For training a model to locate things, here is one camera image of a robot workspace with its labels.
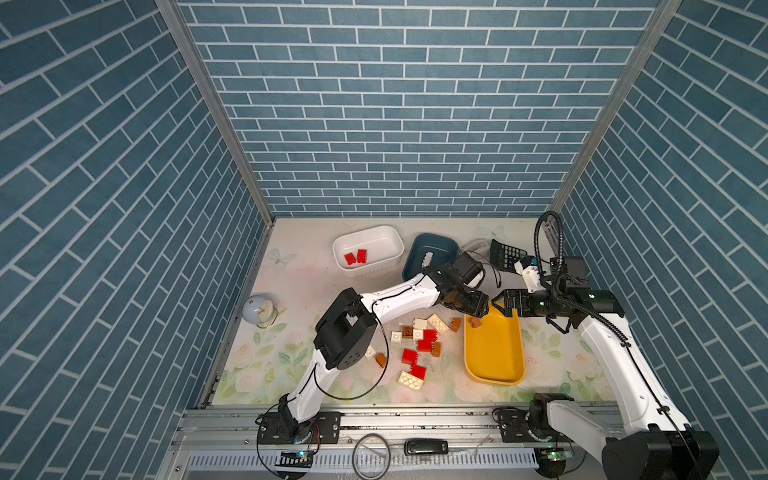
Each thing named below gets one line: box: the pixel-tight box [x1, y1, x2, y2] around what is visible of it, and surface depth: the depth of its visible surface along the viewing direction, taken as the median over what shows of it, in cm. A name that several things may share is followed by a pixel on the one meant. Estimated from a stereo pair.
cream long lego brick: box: [427, 313, 449, 335], surface depth 93 cm
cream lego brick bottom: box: [397, 370, 424, 391], surface depth 82 cm
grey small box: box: [460, 238, 490, 255], surface depth 110 cm
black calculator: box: [490, 239, 527, 272], surface depth 110 cm
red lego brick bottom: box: [410, 364, 427, 380], surface depth 84 cm
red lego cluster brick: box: [417, 329, 438, 352], surface depth 90 cm
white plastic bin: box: [332, 225, 405, 277], surface depth 111 cm
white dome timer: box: [242, 294, 279, 329], surface depth 90 cm
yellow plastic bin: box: [464, 301, 525, 386], surface depth 87 cm
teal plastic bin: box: [402, 233, 460, 282], surface depth 110 cm
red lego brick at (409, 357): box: [401, 348, 418, 365], surface depth 86 cm
